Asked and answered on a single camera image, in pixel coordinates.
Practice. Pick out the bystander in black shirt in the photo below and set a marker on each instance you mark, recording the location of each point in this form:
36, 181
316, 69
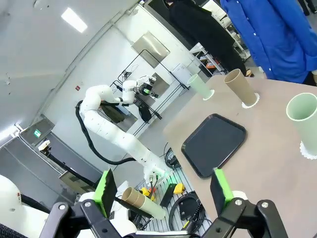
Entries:
203, 29

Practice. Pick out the spare brown cup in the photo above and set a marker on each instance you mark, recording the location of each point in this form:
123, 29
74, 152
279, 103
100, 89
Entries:
131, 197

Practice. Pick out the grey metal wall panel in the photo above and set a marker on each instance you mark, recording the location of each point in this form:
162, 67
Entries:
151, 49

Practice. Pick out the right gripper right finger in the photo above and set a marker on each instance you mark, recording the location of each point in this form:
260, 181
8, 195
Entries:
247, 223

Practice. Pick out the person in blue shirt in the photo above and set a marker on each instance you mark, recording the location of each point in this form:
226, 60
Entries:
272, 37

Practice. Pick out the black plastic serving tray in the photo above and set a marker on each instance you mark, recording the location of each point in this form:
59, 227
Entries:
213, 143

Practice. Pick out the light green tall cup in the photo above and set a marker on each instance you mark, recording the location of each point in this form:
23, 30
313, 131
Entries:
200, 86
305, 124

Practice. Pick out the rectangular ceiling light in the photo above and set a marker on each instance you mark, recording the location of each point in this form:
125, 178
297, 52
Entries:
74, 19

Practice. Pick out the white scalloped paper coaster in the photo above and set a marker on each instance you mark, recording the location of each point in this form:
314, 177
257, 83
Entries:
305, 155
257, 100

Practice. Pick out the green exit sign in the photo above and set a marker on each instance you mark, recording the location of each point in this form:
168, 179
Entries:
37, 134

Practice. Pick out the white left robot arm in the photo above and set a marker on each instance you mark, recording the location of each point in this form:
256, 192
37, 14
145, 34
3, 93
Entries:
119, 138

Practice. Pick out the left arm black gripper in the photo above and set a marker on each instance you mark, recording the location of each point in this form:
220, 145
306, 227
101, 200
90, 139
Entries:
144, 87

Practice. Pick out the brown tall cup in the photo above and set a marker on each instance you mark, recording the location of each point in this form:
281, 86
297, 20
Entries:
241, 86

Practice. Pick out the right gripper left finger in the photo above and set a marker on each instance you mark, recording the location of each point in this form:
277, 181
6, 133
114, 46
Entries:
76, 223

